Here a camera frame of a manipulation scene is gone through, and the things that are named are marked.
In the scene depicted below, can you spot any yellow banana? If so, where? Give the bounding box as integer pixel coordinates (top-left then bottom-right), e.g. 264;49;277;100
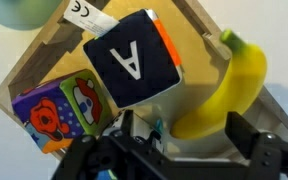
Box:
169;28;269;141

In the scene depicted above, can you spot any white red green cube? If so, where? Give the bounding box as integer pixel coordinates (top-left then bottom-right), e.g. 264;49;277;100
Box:
62;0;184;110

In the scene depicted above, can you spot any green bowl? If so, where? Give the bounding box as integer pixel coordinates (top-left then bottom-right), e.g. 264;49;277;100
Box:
0;0;64;32

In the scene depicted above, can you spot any wooden tray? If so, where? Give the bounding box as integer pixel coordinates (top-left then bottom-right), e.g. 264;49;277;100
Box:
0;0;288;161

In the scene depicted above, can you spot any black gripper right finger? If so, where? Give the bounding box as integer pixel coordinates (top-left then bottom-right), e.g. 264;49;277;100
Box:
225;111;287;168

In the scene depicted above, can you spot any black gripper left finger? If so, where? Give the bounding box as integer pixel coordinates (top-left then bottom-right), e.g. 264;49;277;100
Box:
118;109;136;138

